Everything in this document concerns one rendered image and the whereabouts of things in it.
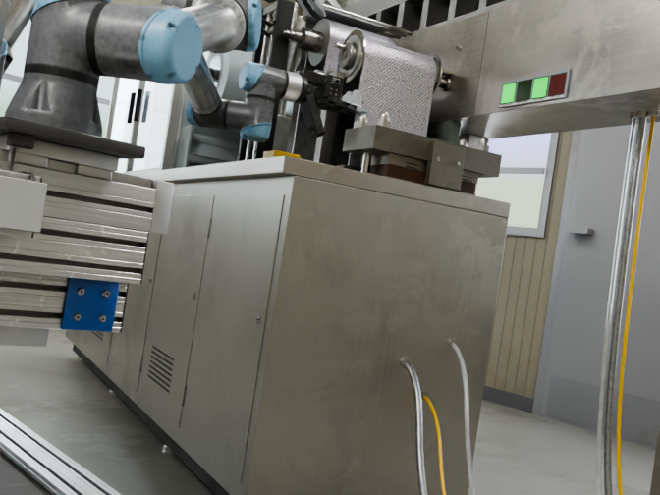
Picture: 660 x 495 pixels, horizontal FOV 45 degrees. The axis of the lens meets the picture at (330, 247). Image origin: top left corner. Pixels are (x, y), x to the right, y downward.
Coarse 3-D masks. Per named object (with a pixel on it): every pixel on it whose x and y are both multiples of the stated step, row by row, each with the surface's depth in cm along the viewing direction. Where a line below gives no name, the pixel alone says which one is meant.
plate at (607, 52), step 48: (528, 0) 207; (576, 0) 191; (624, 0) 178; (432, 48) 245; (480, 48) 223; (528, 48) 204; (576, 48) 189; (624, 48) 176; (480, 96) 220; (576, 96) 187; (624, 96) 177
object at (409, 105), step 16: (368, 80) 216; (384, 80) 218; (368, 96) 216; (384, 96) 218; (400, 96) 221; (416, 96) 223; (368, 112) 216; (400, 112) 221; (416, 112) 224; (400, 128) 221; (416, 128) 224
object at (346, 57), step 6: (348, 42) 218; (348, 48) 217; (354, 48) 217; (342, 54) 221; (348, 54) 217; (354, 54) 216; (342, 60) 220; (348, 60) 216; (354, 60) 217; (342, 66) 219; (348, 66) 218
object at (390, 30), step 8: (328, 8) 242; (336, 8) 244; (304, 16) 247; (320, 16) 249; (328, 16) 248; (336, 16) 246; (344, 16) 245; (352, 16) 246; (360, 16) 248; (344, 24) 253; (352, 24) 252; (360, 24) 251; (368, 24) 249; (376, 24) 251; (384, 24) 252; (376, 32) 258; (384, 32) 260; (392, 32) 258; (400, 32) 258; (408, 32) 256
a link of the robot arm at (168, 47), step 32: (192, 0) 161; (224, 0) 156; (256, 0) 161; (96, 32) 122; (128, 32) 121; (160, 32) 120; (192, 32) 127; (224, 32) 150; (256, 32) 163; (128, 64) 123; (160, 64) 122; (192, 64) 129
